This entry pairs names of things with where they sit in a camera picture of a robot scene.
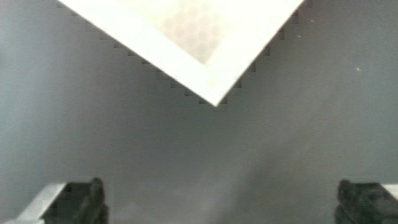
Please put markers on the rear white drawer box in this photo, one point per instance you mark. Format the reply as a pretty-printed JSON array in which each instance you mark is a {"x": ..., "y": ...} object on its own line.
[{"x": 198, "y": 37}]

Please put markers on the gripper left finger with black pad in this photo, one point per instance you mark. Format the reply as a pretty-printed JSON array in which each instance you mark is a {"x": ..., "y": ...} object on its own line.
[{"x": 68, "y": 204}]

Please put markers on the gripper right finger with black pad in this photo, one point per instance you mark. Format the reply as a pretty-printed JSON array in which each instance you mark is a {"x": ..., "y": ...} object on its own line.
[{"x": 367, "y": 203}]

